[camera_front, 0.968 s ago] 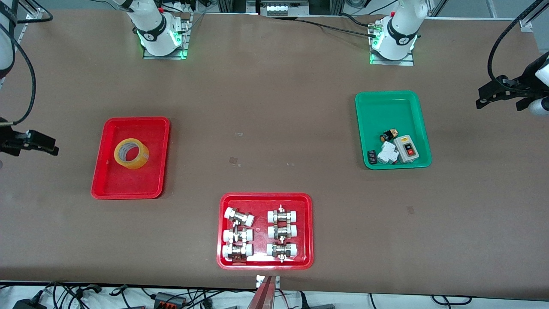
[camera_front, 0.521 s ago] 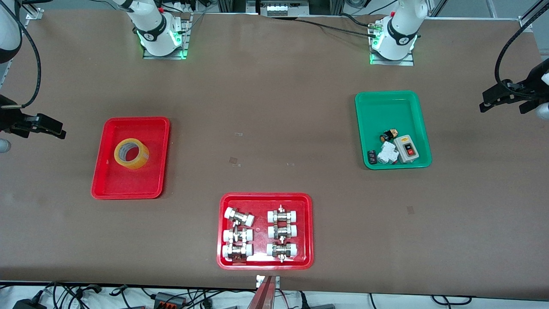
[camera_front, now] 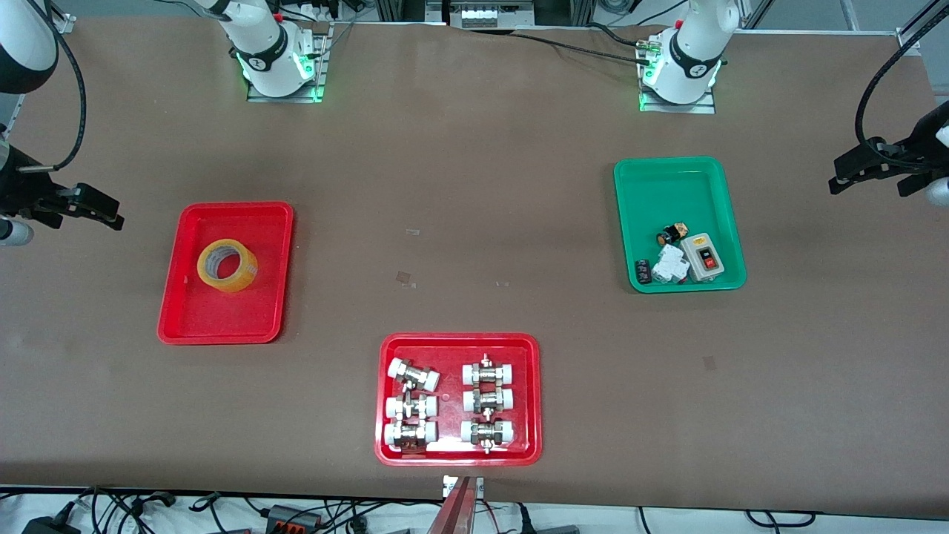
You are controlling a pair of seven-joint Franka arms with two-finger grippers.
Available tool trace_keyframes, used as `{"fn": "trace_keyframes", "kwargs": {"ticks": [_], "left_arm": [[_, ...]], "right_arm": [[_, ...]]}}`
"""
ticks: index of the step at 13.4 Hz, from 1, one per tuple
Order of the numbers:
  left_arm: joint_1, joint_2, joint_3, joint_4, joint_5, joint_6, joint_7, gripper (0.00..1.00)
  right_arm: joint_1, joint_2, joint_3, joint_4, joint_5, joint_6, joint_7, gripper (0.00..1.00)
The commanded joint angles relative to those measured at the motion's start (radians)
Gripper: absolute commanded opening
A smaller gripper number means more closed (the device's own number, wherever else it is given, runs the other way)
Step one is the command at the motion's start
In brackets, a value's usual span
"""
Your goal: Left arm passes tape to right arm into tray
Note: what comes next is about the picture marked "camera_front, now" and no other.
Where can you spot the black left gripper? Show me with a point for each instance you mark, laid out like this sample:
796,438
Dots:
906,154

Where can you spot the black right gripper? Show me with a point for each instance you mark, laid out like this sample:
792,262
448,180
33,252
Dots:
22,194

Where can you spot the clear yellowish packing tape roll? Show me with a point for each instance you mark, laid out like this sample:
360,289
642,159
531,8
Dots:
241,278

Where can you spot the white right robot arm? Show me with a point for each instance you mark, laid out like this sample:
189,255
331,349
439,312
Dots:
259,44

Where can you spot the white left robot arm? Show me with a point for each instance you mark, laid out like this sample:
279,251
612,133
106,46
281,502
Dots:
689,52

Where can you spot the red plastic tray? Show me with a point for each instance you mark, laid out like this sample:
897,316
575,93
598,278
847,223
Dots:
222,319
452,348

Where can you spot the green plastic tray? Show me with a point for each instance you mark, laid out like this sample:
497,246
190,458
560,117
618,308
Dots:
697,200

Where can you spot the small clear tape patch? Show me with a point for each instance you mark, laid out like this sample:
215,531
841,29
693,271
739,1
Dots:
404,278

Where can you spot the small orange black transformer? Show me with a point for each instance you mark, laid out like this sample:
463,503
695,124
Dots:
671,234

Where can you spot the white circuit breaker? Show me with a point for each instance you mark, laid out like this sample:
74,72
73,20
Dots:
671,263

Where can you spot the small black block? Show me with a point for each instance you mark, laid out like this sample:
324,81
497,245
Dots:
643,271

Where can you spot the black power adapter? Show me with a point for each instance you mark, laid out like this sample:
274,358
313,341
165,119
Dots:
48,526

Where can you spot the black box with orange plugs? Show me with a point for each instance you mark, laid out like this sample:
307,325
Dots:
293,517

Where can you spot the metal pipe fitting white caps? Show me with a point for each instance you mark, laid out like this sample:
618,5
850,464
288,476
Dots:
488,400
411,407
487,432
410,433
414,375
488,374

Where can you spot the grey power strip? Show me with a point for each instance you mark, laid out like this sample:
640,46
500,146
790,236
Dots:
482,15

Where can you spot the red metal beam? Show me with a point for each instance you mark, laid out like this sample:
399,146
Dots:
456,515

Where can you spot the aluminium frame strut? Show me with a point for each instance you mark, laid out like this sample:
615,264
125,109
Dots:
63,24
908,41

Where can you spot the grey on-off switch box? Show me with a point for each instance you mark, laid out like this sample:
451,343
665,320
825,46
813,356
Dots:
713,271

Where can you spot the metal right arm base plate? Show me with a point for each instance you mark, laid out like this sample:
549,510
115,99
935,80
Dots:
323,74

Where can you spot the small metal bracket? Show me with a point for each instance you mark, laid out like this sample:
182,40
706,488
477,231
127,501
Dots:
448,486

